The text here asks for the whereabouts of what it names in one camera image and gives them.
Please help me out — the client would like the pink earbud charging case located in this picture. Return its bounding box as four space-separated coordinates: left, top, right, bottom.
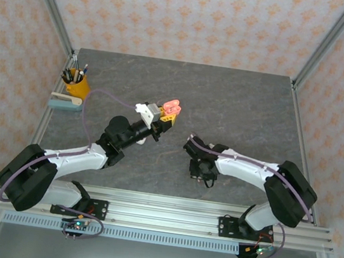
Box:
162 97 185 118

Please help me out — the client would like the yellow pen holder cup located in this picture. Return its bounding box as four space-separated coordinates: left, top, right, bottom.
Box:
59 67 91 101

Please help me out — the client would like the teal beige stapler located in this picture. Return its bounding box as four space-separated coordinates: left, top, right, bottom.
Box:
48 91 87 114

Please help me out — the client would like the black pen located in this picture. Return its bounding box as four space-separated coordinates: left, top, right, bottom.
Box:
62 68 75 84

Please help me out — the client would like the small controller circuit board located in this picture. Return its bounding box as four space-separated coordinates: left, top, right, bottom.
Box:
244 241 275 258
60 215 92 234

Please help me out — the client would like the thin black cable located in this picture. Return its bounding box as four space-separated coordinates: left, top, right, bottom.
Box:
197 171 218 189

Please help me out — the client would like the purple cable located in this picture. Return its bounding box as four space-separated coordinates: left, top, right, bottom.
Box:
0 77 141 247
173 133 322 258

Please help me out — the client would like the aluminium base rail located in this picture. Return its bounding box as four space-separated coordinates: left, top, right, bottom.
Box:
0 171 339 255

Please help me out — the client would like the aluminium table side rail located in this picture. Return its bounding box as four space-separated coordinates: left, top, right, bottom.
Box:
267 81 344 258
0 43 81 258

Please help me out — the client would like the white slotted cable duct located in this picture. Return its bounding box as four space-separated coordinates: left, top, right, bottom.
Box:
1 210 242 257

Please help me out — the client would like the aluminium frame post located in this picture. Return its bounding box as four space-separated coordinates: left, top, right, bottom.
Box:
293 0 344 96
12 0 83 56

